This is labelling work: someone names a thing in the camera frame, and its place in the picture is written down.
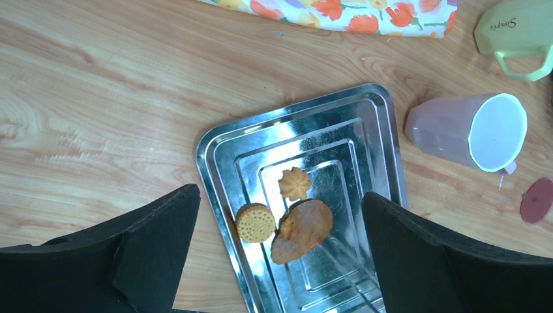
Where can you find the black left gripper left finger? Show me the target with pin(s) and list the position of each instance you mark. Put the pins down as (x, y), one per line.
(130, 263)

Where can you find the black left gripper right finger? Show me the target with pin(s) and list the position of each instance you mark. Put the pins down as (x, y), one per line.
(425, 267)

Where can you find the brown bread roll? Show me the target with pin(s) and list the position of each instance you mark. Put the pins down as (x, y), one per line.
(305, 227)

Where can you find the round yellow cracker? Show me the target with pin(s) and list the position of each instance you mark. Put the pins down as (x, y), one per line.
(255, 223)

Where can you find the silver metal tray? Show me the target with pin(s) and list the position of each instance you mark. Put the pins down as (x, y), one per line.
(347, 142)

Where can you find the silver white tongs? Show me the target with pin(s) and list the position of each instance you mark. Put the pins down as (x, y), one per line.
(362, 279)

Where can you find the red round coaster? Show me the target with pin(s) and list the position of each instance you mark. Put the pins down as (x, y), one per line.
(537, 201)

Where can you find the swirl butter cookie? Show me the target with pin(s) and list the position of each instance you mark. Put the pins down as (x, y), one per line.
(294, 184)

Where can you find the pink mug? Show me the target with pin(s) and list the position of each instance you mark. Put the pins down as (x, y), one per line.
(485, 131)

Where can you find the floral orange cloth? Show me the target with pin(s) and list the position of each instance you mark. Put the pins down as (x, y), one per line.
(408, 18)

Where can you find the green mug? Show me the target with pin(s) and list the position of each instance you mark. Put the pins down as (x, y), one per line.
(515, 29)

